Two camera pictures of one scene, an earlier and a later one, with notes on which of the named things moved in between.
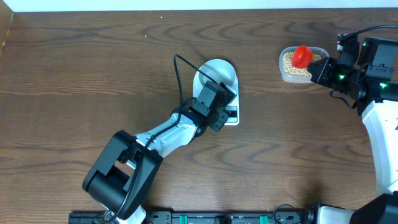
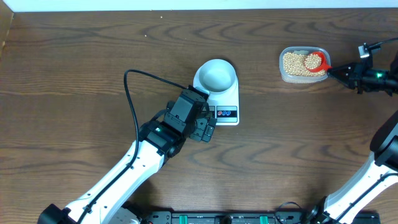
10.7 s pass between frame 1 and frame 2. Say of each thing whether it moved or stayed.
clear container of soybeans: stayed
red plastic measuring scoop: moved
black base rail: stayed
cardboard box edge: stayed
